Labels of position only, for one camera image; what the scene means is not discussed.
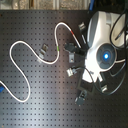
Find metal cable clip centre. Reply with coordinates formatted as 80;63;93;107
69;53;75;63

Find blue cable connector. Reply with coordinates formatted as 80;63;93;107
0;86;6;94

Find metal cable clip lower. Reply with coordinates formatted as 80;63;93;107
67;67;80;76

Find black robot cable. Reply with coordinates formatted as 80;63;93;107
79;12;128;97

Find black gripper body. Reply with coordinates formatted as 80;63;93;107
64;43;86;55

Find white cable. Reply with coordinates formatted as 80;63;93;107
0;21;89;103

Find black clamp block bottom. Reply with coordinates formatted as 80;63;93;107
75;90;87;106

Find metal cable clip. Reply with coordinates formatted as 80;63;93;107
39;44;48;58
67;67;80;76
69;53;75;63

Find metal cable clip left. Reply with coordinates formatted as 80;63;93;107
39;44;48;58

